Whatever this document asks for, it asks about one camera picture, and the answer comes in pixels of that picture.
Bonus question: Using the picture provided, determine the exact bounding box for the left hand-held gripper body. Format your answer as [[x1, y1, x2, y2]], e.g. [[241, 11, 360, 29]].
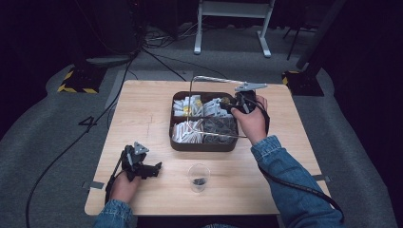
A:
[[121, 141, 150, 182]]

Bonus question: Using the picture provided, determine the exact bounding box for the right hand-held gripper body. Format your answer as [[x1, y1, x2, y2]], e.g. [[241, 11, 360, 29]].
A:
[[233, 81, 269, 115]]

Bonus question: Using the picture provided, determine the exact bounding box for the pile of white printed packets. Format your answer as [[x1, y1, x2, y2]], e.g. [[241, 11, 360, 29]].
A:
[[201, 97, 234, 119]]

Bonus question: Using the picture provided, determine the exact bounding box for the clear plastic cup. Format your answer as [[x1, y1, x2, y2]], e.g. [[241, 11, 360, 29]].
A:
[[186, 162, 211, 194]]

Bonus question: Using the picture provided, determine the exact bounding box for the dark brown divided tray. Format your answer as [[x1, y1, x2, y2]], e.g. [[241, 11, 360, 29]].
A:
[[169, 90, 240, 153]]

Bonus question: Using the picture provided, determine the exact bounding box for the person's left hand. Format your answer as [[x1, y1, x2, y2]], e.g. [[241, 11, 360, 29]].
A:
[[108, 170, 143, 204]]

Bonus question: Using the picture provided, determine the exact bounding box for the person's right hand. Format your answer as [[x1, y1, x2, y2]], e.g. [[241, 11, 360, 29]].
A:
[[230, 95, 269, 146]]

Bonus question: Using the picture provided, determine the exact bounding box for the pile of dark grey packets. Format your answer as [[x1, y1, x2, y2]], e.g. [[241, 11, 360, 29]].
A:
[[201, 117, 239, 145]]

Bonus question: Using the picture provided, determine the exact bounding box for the pile of white yellow packets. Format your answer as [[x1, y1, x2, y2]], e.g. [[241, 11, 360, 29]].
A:
[[172, 94, 204, 118]]

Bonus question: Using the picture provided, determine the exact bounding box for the pile of white stick packets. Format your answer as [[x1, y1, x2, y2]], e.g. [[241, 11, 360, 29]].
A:
[[171, 119, 204, 144]]

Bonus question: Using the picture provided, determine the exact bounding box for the grey tape piece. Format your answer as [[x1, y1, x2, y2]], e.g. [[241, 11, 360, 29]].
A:
[[311, 174, 333, 183], [82, 180, 106, 191]]

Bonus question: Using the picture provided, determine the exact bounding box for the black yellow striped base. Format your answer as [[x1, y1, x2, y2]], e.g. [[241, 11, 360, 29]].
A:
[[56, 65, 107, 95], [281, 69, 325, 97]]

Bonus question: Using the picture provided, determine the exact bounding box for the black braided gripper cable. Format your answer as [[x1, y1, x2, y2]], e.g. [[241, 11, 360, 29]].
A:
[[105, 154, 125, 204]]

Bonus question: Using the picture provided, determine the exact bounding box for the long black floor cable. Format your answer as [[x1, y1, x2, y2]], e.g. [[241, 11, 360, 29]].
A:
[[25, 49, 141, 228]]

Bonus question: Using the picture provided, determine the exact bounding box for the bundle of floor cables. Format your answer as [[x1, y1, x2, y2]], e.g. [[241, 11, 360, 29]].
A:
[[144, 26, 198, 49]]

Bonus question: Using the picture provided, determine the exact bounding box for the white metal stand frame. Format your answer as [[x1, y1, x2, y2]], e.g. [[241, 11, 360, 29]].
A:
[[193, 0, 277, 59]]

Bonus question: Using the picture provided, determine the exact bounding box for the grey metal post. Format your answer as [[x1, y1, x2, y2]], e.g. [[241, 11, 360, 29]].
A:
[[296, 0, 348, 71]]

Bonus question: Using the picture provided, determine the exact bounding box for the thick black gripper cable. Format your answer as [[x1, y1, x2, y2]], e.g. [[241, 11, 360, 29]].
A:
[[242, 96, 346, 223]]

